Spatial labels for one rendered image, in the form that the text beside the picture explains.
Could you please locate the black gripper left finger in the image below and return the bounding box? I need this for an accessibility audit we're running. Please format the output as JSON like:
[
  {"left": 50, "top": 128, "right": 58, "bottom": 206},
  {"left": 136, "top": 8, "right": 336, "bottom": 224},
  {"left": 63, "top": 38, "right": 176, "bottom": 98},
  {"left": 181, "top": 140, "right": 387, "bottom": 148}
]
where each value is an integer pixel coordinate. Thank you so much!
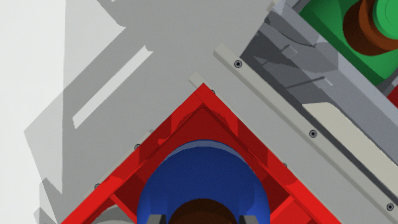
[{"left": 146, "top": 214, "right": 166, "bottom": 224}]

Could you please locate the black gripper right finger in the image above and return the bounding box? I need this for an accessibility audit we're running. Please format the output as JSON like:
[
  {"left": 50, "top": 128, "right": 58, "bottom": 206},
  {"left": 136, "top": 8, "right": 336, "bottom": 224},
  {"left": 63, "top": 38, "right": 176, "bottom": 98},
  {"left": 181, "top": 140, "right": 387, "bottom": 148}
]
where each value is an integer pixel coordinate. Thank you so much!
[{"left": 239, "top": 215, "right": 259, "bottom": 224}]

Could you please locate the blue bottle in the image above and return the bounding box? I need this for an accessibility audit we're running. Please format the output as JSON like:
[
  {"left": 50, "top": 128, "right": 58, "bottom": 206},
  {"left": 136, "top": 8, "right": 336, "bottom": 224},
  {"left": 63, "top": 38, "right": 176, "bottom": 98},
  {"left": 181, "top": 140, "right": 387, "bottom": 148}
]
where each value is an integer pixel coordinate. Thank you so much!
[{"left": 136, "top": 139, "right": 271, "bottom": 224}]

